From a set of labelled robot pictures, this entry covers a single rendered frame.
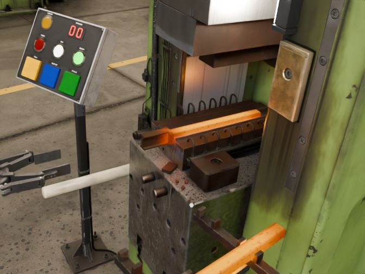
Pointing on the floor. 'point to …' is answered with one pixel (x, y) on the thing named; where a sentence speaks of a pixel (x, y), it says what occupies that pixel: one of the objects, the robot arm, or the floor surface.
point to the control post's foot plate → (88, 262)
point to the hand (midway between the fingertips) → (54, 162)
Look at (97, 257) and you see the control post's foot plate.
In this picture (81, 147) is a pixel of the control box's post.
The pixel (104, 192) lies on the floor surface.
